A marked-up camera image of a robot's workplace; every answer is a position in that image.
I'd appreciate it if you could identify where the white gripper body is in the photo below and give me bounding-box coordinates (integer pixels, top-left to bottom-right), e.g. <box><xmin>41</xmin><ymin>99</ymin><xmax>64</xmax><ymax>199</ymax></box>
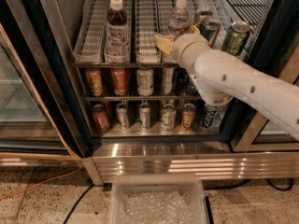
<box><xmin>171</xmin><ymin>33</ymin><xmax>213</xmax><ymax>70</ymax></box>

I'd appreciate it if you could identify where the clear water bottle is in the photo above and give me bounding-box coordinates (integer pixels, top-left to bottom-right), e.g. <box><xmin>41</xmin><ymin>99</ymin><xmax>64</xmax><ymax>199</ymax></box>
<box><xmin>167</xmin><ymin>0</ymin><xmax>192</xmax><ymax>38</ymax></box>

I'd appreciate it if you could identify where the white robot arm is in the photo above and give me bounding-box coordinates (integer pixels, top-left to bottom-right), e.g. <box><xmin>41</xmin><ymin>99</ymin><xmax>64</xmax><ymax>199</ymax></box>
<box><xmin>154</xmin><ymin>27</ymin><xmax>299</xmax><ymax>140</ymax></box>

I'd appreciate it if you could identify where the silver can rear top shelf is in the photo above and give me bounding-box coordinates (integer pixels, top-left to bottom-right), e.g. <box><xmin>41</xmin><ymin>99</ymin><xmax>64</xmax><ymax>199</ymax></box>
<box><xmin>193</xmin><ymin>8</ymin><xmax>213</xmax><ymax>27</ymax></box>

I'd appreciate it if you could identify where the silver can shelf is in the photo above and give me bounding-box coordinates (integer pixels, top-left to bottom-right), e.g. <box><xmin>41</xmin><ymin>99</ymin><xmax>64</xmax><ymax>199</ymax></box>
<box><xmin>139</xmin><ymin>103</ymin><xmax>151</xmax><ymax>130</ymax></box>
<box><xmin>116</xmin><ymin>103</ymin><xmax>130</xmax><ymax>130</ymax></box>
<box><xmin>193</xmin><ymin>8</ymin><xmax>213</xmax><ymax>27</ymax></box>
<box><xmin>163</xmin><ymin>66</ymin><xmax>175</xmax><ymax>94</ymax></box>

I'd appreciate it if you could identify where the silver can middle shelf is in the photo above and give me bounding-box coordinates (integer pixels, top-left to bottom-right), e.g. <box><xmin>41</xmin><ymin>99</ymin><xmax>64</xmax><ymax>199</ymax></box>
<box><xmin>163</xmin><ymin>66</ymin><xmax>175</xmax><ymax>94</ymax></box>

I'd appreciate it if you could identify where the dark blue can middle shelf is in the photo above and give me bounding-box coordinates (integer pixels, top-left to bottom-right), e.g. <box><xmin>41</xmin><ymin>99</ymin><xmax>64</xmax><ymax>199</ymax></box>
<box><xmin>180</xmin><ymin>69</ymin><xmax>196</xmax><ymax>96</ymax></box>

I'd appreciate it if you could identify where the white can middle shelf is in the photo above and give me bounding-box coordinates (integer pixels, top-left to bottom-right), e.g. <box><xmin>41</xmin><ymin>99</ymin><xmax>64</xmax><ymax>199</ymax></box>
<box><xmin>136</xmin><ymin>69</ymin><xmax>153</xmax><ymax>96</ymax></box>

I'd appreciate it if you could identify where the white can shelf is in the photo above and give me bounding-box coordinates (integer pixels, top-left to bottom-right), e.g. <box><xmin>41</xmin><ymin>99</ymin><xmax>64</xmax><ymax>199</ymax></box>
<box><xmin>161</xmin><ymin>104</ymin><xmax>177</xmax><ymax>131</ymax></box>
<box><xmin>136</xmin><ymin>69</ymin><xmax>153</xmax><ymax>96</ymax></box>

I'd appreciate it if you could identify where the white plastic shelf organiser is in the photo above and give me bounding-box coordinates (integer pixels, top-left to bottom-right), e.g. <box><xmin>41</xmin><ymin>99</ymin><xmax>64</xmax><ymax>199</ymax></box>
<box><xmin>72</xmin><ymin>0</ymin><xmax>260</xmax><ymax>65</ymax></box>

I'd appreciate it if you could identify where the green can top shelf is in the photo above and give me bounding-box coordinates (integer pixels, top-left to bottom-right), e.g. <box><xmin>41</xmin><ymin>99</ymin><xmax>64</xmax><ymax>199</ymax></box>
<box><xmin>221</xmin><ymin>21</ymin><xmax>251</xmax><ymax>57</ymax></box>

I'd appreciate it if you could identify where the brown tea bottle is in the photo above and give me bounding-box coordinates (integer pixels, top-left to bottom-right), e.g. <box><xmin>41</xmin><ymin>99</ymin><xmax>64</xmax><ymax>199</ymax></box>
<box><xmin>106</xmin><ymin>0</ymin><xmax>130</xmax><ymax>63</ymax></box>

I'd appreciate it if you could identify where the orange can middle shelf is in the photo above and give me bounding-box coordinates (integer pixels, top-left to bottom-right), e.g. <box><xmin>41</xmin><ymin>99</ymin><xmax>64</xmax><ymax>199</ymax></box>
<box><xmin>111</xmin><ymin>69</ymin><xmax>128</xmax><ymax>96</ymax></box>

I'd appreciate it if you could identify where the tan can bottom shelf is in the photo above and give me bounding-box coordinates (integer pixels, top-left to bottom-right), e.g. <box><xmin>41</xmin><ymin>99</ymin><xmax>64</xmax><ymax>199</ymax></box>
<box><xmin>180</xmin><ymin>104</ymin><xmax>196</xmax><ymax>130</ymax></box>

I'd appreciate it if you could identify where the tan can shelf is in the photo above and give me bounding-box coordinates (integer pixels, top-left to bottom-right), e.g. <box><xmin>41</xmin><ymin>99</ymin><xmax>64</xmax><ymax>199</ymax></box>
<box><xmin>85</xmin><ymin>69</ymin><xmax>104</xmax><ymax>97</ymax></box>
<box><xmin>180</xmin><ymin>104</ymin><xmax>196</xmax><ymax>130</ymax></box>

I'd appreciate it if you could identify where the blue can bottom shelf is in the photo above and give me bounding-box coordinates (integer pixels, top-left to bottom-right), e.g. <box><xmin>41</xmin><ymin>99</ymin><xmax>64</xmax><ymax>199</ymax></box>
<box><xmin>200</xmin><ymin>104</ymin><xmax>217</xmax><ymax>128</ymax></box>

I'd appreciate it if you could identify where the white can bottom shelf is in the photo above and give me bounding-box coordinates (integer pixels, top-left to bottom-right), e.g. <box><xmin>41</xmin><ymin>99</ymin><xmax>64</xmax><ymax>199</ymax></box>
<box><xmin>161</xmin><ymin>104</ymin><xmax>177</xmax><ymax>131</ymax></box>

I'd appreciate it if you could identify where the silver can bottom shelf centre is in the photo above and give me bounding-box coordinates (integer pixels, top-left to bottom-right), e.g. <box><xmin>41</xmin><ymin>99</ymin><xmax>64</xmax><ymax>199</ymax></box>
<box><xmin>139</xmin><ymin>103</ymin><xmax>151</xmax><ymax>130</ymax></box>

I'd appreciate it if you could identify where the silver can bottom shelf left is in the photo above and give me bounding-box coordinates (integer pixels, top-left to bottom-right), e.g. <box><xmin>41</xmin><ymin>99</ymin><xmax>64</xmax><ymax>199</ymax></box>
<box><xmin>116</xmin><ymin>103</ymin><xmax>130</xmax><ymax>130</ymax></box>

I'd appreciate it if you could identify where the tan can middle shelf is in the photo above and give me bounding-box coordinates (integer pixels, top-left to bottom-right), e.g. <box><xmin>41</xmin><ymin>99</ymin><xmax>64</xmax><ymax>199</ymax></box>
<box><xmin>85</xmin><ymin>69</ymin><xmax>104</xmax><ymax>97</ymax></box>

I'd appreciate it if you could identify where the stainless steel fridge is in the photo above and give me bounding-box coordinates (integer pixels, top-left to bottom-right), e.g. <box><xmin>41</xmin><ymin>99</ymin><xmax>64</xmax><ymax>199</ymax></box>
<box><xmin>0</xmin><ymin>0</ymin><xmax>299</xmax><ymax>185</ymax></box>

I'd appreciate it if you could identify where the red can bottom shelf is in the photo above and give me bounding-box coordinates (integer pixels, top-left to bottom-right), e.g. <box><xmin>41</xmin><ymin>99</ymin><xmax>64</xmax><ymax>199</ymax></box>
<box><xmin>92</xmin><ymin>105</ymin><xmax>110</xmax><ymax>131</ymax></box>

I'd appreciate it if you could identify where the glass fridge door left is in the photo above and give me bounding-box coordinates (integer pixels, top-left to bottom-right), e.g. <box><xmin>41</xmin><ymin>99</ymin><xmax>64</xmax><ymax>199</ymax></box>
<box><xmin>0</xmin><ymin>24</ymin><xmax>80</xmax><ymax>166</ymax></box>

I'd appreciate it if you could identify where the blue energy drink can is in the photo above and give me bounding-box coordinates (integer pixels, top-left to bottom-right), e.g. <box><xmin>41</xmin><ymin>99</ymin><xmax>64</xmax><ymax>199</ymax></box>
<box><xmin>200</xmin><ymin>19</ymin><xmax>221</xmax><ymax>47</ymax></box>

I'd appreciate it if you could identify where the clear plastic bin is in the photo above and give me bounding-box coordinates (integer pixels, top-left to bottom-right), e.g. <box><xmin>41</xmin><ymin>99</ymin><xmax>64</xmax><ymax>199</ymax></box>
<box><xmin>108</xmin><ymin>174</ymin><xmax>211</xmax><ymax>224</ymax></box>

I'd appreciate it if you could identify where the bubble wrap sheet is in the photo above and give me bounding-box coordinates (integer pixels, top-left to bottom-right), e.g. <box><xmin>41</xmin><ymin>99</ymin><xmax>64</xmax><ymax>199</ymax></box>
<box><xmin>121</xmin><ymin>191</ymin><xmax>194</xmax><ymax>224</ymax></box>

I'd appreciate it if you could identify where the orange cable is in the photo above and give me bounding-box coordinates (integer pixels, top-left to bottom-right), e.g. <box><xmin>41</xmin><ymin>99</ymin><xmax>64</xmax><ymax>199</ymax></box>
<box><xmin>0</xmin><ymin>166</ymin><xmax>84</xmax><ymax>202</ymax></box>

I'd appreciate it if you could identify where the black cable right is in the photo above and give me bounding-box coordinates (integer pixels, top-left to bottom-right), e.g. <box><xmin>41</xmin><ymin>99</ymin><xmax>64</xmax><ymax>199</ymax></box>
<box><xmin>203</xmin><ymin>177</ymin><xmax>295</xmax><ymax>192</ymax></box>

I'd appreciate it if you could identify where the black cable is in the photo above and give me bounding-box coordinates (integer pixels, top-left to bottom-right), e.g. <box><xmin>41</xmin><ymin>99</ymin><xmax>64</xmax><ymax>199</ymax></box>
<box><xmin>203</xmin><ymin>177</ymin><xmax>295</xmax><ymax>192</ymax></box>
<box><xmin>63</xmin><ymin>183</ymin><xmax>95</xmax><ymax>224</ymax></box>

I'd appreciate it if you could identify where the black cable left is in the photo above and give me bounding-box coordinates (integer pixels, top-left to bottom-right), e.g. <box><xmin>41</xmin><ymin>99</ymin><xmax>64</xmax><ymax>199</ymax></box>
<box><xmin>63</xmin><ymin>183</ymin><xmax>95</xmax><ymax>224</ymax></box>

